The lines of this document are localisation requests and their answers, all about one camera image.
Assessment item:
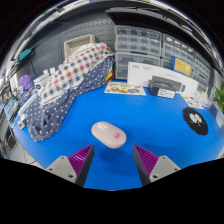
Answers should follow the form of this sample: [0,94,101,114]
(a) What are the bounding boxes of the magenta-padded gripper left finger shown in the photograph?
[45,143,95,188]

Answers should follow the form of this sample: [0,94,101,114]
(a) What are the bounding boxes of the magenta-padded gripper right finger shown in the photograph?
[132,144,183,187]

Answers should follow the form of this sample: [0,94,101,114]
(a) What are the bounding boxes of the pink computer mouse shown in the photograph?
[90,120,128,147]

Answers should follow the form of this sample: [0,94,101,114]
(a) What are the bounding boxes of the black scalloped mouse pad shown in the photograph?
[182,106,210,137]

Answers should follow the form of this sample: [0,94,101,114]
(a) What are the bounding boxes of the navy polka dot cloth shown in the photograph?
[25,54,116,143]

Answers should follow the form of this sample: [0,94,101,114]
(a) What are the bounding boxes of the white tube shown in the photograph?
[16,94,38,130]

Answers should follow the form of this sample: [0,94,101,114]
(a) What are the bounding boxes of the colourful sticker sheet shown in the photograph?
[103,81,147,97]
[180,94,205,110]

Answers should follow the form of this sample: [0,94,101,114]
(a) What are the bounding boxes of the small black box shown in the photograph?
[147,79,177,100]

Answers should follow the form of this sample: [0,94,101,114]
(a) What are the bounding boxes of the white glove box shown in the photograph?
[194,91,213,108]

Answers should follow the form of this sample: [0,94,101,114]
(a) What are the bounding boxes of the potted green plant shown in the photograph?
[213,87,224,113]

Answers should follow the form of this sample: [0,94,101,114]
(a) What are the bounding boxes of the grey small-parts drawer cabinet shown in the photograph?
[193,51,213,76]
[191,71,211,94]
[161,33,196,63]
[114,51,162,80]
[160,57,198,79]
[114,25,163,57]

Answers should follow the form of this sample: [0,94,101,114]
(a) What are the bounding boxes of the purple bag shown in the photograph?
[18,74,34,93]

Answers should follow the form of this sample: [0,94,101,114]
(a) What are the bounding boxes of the red blue plaid cloth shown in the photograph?
[39,42,115,106]

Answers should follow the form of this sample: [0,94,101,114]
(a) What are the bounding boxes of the white keyboard box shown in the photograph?
[126,61,200,98]

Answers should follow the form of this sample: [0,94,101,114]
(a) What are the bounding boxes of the yellow and blue box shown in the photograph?
[169,55,193,78]

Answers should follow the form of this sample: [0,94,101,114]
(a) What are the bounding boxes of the teal object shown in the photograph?
[18,48,33,62]

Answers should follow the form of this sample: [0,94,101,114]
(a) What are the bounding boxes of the white woven basket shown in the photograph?
[63,34,97,58]

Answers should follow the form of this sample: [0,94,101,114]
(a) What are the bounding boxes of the dark wall shelf unit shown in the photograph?
[105,6,221,64]

